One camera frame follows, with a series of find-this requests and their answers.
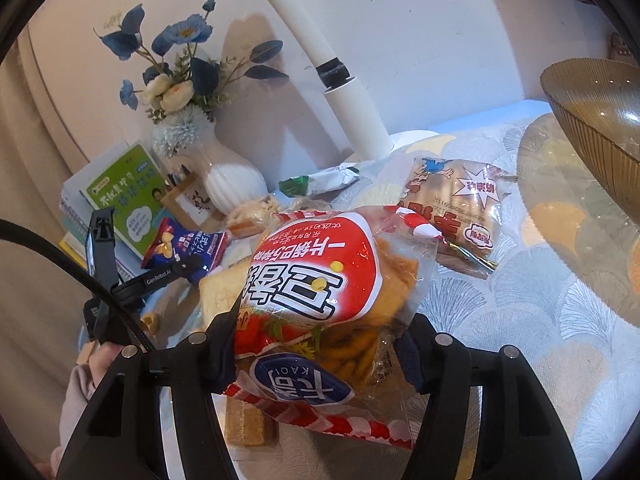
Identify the person's left hand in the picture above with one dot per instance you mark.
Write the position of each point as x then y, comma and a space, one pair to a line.
102, 362

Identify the green white snack packet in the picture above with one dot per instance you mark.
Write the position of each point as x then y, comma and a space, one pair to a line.
320, 177

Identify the row of spiral notebooks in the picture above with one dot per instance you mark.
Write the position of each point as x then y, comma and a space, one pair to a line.
75, 210

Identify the white desk lamp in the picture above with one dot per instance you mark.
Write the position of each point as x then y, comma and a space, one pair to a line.
345, 75

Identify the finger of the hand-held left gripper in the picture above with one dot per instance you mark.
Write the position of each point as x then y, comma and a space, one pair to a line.
105, 250

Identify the green cover book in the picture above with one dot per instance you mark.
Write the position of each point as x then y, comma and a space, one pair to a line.
125, 195

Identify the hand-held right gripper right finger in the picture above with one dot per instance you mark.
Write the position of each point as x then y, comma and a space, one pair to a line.
409, 360

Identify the blue purple snack packet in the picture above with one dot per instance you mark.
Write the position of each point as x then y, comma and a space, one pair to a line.
172, 247

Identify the white ribbed vase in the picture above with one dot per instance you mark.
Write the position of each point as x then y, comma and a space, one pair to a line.
232, 180

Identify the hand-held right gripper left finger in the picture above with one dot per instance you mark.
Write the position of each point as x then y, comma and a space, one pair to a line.
220, 345

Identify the pale bread slice packet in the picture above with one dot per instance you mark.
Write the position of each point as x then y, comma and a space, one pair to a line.
222, 295

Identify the amber ribbed glass bowl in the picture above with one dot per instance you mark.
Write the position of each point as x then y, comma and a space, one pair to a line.
600, 125

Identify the clear bread stick bag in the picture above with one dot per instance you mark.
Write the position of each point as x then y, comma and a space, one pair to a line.
465, 205

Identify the red white snack bag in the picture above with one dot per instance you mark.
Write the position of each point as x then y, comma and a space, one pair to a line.
320, 280

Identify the wooden pen holder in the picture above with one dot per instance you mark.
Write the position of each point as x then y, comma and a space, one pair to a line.
192, 202

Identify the blue white artificial flowers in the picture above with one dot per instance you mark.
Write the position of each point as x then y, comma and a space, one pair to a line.
185, 90

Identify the wafer biscuit packet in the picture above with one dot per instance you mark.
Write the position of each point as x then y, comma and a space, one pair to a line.
247, 422

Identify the fan pattern tablecloth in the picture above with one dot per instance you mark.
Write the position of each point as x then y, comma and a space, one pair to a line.
525, 320

